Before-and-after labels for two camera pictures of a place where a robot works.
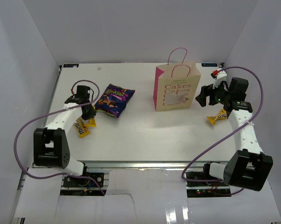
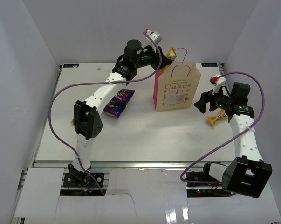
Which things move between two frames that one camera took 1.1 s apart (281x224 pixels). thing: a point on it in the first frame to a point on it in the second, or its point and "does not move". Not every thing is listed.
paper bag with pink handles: [175, 85] does not move
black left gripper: [92, 113] to [165, 61]
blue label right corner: [209, 65] does not move
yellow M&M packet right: [222, 115] does not move
